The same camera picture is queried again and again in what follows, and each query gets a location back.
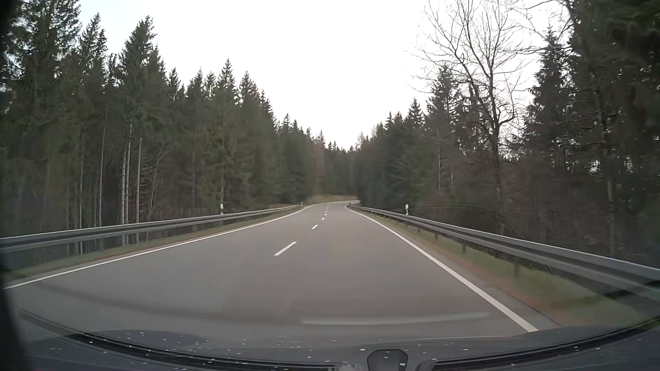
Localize grass bank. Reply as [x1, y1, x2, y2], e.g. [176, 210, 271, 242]
[304, 194, 359, 205]

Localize grey asphalt road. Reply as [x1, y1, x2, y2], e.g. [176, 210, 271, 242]
[4, 200, 560, 347]

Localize road markings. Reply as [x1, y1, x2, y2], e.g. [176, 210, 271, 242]
[4, 201, 538, 333]

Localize car's own bonnet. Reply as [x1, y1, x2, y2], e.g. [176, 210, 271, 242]
[20, 309, 660, 371]

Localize dark conifer wood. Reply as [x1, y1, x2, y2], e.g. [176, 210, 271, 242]
[0, 0, 356, 269]
[354, 0, 660, 269]

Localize wire mesh fence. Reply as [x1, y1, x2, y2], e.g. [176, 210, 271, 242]
[412, 205, 660, 269]

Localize grey metal guard rail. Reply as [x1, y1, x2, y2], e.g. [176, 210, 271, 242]
[0, 204, 301, 255]
[346, 204, 660, 289]

